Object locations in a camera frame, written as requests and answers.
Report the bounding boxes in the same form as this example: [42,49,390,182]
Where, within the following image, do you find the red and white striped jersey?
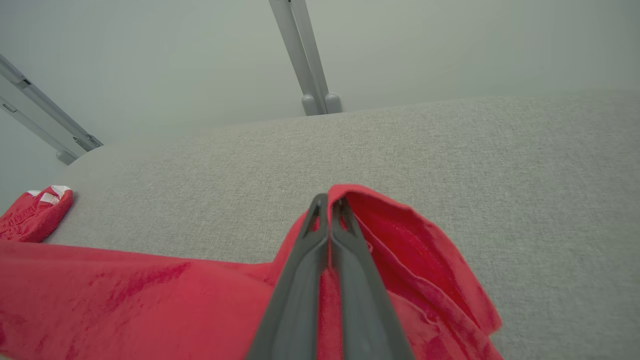
[0,184,503,360]

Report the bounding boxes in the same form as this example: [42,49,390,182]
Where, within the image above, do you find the red shorts with white trim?
[0,185,74,244]

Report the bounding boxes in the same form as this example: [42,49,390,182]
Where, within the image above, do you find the grey slanted metal frame post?
[0,54,104,166]

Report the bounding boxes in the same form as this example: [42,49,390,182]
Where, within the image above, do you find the grey double metal post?
[268,0,343,117]

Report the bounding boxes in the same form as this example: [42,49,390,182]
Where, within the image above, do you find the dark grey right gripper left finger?
[246,194,330,360]

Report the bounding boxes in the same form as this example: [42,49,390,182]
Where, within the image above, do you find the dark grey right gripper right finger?
[330,196,416,360]

